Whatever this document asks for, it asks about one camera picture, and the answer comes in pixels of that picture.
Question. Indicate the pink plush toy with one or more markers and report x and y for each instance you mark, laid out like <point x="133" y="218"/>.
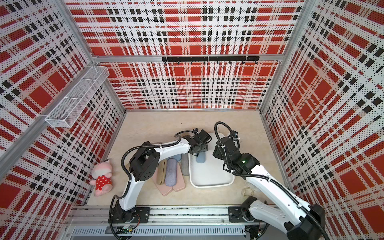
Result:
<point x="102" y="174"/>

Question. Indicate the light blue glasses case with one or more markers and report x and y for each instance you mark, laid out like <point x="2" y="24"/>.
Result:
<point x="201" y="158"/>

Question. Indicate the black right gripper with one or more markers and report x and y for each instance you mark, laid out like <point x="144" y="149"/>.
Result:
<point x="217" y="152"/>

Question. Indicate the white plastic storage tray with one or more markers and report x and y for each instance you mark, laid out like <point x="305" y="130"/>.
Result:
<point x="210" y="173"/>

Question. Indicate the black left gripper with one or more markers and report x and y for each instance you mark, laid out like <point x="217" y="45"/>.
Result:
<point x="205" y="147"/>

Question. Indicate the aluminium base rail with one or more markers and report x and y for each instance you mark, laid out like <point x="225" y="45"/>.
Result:
<point x="163" y="221"/>

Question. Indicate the brown glasses case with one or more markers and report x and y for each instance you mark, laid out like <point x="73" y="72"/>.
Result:
<point x="162" y="169"/>

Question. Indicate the pink glasses case left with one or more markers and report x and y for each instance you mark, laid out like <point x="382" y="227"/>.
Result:
<point x="163" y="189"/>

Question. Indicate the pink glasses case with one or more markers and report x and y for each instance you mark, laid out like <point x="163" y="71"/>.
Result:
<point x="163" y="189"/>
<point x="180" y="184"/>

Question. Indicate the grey glasses case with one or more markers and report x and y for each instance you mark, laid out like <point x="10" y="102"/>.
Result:
<point x="185" y="165"/>

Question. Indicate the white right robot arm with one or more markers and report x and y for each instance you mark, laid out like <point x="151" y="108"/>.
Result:
<point x="292" y="215"/>

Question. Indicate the pink glasses case right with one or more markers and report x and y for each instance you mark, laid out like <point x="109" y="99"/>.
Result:
<point x="180" y="184"/>

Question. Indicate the rubber band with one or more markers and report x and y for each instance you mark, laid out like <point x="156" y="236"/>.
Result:
<point x="248" y="192"/>

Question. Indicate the black wall hook rail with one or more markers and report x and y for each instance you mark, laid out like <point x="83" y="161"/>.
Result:
<point x="211" y="59"/>

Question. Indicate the white wire mesh basket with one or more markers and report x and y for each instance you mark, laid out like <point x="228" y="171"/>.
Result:
<point x="66" y="113"/>

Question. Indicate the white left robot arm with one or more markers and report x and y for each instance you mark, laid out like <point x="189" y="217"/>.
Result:
<point x="140" y="163"/>

